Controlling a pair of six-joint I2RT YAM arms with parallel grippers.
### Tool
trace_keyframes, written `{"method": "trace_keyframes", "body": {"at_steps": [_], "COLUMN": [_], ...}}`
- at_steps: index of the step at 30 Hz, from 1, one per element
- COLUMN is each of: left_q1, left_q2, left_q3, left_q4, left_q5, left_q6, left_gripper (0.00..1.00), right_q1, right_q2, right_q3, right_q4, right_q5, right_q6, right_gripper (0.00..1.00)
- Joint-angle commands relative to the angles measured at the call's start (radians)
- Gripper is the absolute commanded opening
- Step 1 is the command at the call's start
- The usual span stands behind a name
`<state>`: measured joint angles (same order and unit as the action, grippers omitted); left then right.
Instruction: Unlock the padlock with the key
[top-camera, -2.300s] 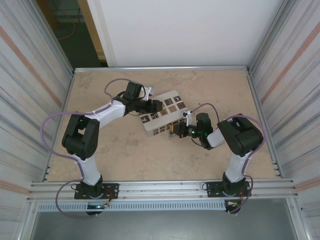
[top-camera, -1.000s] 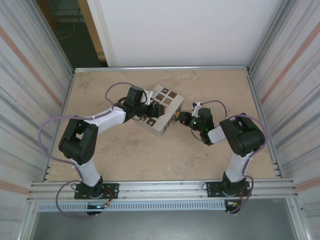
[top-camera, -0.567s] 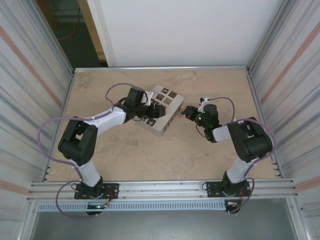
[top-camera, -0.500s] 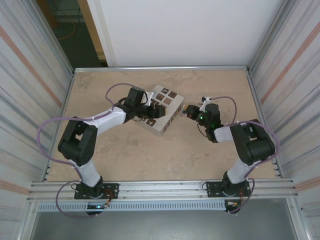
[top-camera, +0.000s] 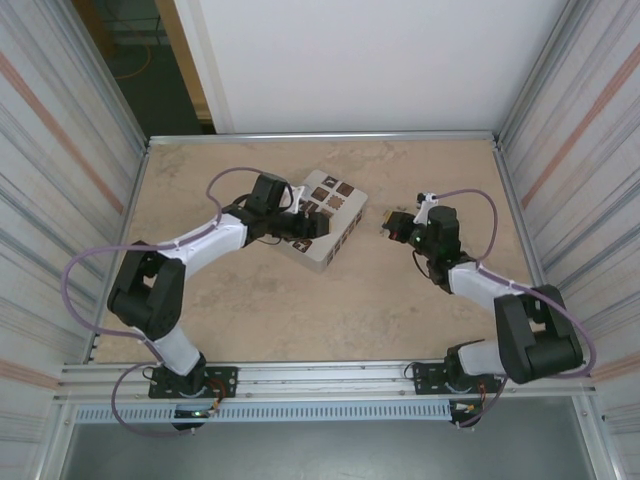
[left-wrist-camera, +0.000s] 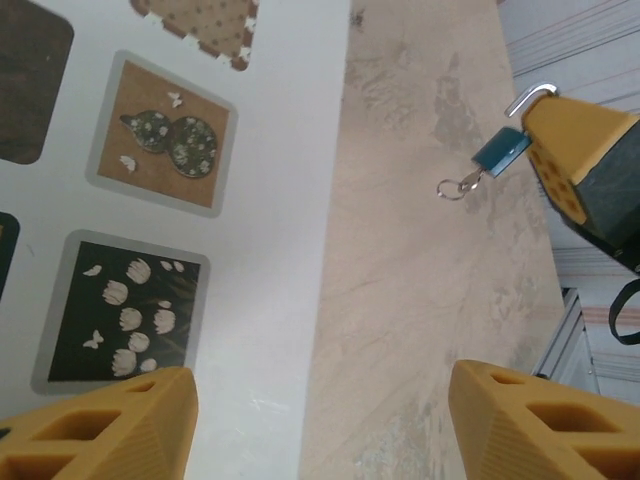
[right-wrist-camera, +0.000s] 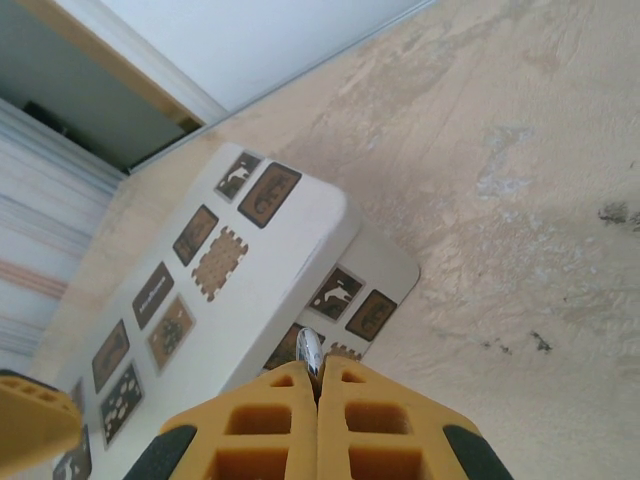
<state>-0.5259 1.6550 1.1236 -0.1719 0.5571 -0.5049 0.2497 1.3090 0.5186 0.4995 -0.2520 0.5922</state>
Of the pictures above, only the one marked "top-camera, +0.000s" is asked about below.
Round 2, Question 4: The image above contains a white box with brown tiles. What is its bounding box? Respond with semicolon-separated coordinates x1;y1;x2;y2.
279;168;370;275

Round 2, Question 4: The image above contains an aluminium table edge profile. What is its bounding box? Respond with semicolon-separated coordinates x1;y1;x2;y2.
146;130;502;147

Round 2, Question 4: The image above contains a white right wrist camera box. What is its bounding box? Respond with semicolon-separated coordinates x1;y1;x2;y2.
416;191;440;225

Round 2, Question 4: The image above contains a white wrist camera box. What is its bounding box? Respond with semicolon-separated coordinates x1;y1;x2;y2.
416;191;440;225
287;183;307;215

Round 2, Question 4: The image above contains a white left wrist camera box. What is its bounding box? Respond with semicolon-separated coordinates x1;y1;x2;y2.
287;183;307;215

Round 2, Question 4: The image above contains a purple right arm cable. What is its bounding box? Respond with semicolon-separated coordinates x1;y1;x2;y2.
433;188;597;430

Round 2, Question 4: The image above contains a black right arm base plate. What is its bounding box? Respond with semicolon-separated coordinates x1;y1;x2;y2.
411;361;503;396

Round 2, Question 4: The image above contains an aluminium mounting rail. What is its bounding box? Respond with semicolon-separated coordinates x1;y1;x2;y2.
58;355;597;407

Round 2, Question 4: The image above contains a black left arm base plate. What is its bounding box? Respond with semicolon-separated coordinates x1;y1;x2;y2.
148;365;239;400

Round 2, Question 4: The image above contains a wooden door frame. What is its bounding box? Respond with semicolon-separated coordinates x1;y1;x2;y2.
153;0;217;122

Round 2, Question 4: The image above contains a grey slotted cable duct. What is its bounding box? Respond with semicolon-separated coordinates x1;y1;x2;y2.
73;402;454;425

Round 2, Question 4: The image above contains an orange cable on floor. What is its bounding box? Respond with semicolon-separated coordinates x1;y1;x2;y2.
117;43;152;81

